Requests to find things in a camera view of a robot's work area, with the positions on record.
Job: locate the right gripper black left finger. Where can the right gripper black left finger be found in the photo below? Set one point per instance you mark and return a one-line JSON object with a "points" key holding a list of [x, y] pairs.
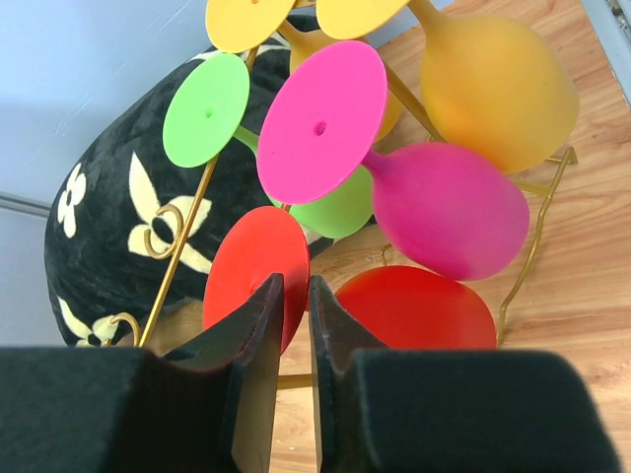
{"points": [[207, 406]]}

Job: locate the pink wine glass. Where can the pink wine glass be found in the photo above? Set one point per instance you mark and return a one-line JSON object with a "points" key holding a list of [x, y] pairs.
{"points": [[441, 205]]}

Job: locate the green wine glass left row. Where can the green wine glass left row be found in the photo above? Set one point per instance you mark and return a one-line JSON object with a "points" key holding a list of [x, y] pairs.
{"points": [[206, 112]]}

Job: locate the orange wine glass back left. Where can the orange wine glass back left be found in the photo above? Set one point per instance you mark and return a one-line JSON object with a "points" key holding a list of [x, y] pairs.
{"points": [[236, 26]]}

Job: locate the black floral plush pillow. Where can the black floral plush pillow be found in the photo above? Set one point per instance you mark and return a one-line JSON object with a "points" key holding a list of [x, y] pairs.
{"points": [[117, 211]]}

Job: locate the orange wine glass back right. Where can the orange wine glass back right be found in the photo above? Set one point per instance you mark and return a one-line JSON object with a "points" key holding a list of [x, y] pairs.
{"points": [[489, 83]]}

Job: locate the red wine glass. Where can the red wine glass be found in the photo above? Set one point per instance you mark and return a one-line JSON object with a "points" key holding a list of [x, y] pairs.
{"points": [[256, 256]]}

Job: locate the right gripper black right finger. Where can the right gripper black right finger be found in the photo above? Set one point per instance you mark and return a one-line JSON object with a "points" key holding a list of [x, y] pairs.
{"points": [[379, 409]]}

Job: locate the orange wine glass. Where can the orange wine glass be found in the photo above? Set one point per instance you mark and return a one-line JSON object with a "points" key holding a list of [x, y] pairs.
{"points": [[236, 26], [489, 83]]}

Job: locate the gold wire glass rack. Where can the gold wire glass rack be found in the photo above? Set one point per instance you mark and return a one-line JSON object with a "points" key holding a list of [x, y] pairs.
{"points": [[497, 100]]}

